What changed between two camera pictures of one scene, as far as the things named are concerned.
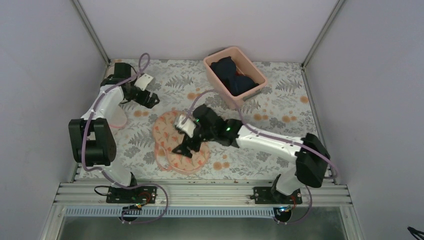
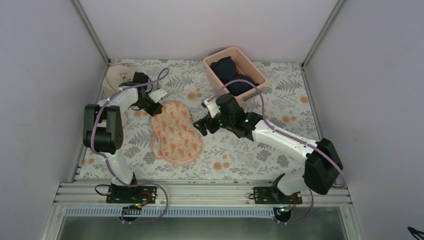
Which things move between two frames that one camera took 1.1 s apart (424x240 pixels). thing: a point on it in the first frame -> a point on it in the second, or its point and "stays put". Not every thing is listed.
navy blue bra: (225, 69) stays put
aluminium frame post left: (91, 32) stays put
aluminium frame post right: (338, 4) stays put
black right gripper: (187, 151) -> (203, 128)
